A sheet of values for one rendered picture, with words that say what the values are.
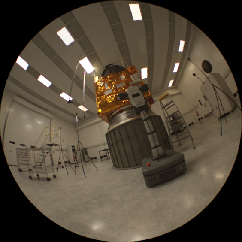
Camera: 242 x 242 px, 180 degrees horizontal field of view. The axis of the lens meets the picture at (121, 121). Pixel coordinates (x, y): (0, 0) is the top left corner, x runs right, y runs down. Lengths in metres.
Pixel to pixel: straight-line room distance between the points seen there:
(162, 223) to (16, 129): 7.88
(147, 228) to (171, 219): 0.15
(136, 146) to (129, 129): 0.45
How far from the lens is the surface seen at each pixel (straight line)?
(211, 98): 3.64
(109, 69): 4.34
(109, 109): 2.60
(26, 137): 7.65
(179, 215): 0.65
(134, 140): 1.88
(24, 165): 4.31
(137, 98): 1.25
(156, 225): 0.63
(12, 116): 7.99
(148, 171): 0.88
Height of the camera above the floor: 0.55
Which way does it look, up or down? 20 degrees up
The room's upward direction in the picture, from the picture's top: 17 degrees counter-clockwise
